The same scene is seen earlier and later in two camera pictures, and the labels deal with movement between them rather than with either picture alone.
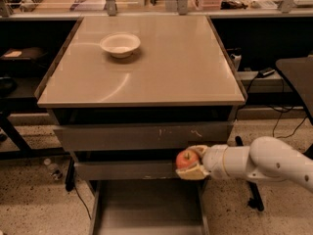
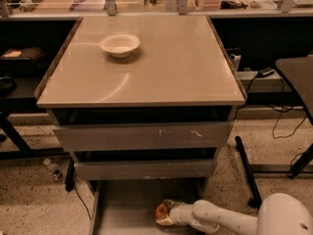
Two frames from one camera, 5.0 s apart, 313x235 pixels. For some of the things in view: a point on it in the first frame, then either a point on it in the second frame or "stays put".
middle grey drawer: x=128 y=169 stays put
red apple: x=186 y=160 → x=161 y=211
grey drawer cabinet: x=129 y=118 stays put
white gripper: x=213 y=161 → x=178 y=213
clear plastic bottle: x=52 y=171 stays put
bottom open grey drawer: x=149 y=207 stays put
